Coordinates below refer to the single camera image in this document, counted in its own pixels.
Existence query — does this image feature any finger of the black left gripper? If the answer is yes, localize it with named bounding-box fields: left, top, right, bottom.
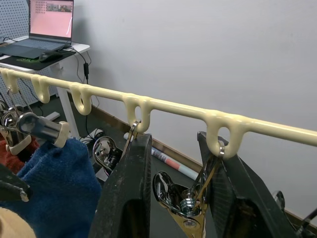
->
left=0, top=163, right=33, bottom=203

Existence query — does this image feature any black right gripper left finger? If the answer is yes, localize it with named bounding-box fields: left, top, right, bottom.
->
left=88, top=133, right=153, bottom=238

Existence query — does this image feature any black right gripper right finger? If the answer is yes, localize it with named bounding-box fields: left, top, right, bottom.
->
left=197, top=131, right=298, bottom=238

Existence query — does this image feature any chrome metal sock clip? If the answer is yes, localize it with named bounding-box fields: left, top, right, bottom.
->
left=0, top=88, right=32, bottom=157
left=152, top=146, right=225, bottom=238
left=92, top=120, right=139, bottom=178
left=16, top=112, right=70, bottom=149

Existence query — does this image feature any blue sock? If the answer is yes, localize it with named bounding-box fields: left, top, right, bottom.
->
left=0, top=138, right=104, bottom=238

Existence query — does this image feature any cream coated clip hanger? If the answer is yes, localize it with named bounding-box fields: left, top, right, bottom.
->
left=0, top=67, right=317, bottom=160

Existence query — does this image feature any red sock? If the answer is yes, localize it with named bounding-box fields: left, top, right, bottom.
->
left=0, top=138, right=40, bottom=174

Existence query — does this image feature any beige sock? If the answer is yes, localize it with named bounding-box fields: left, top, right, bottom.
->
left=0, top=208, right=37, bottom=238

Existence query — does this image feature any rolled white paper poster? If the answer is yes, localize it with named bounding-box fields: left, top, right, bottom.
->
left=151, top=146, right=202, bottom=182

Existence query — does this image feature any white desk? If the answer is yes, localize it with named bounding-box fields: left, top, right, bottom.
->
left=0, top=42, right=91, bottom=140

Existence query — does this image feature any black mouse pad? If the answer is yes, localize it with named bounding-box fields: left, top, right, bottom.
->
left=0, top=51, right=76, bottom=71

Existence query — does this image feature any black computer mouse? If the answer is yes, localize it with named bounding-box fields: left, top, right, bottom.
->
left=39, top=51, right=62, bottom=62

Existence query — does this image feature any grey laptop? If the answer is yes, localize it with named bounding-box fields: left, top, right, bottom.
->
left=0, top=0, right=74, bottom=60

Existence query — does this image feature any black power adapter cable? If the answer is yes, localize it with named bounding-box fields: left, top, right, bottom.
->
left=64, top=46, right=94, bottom=85

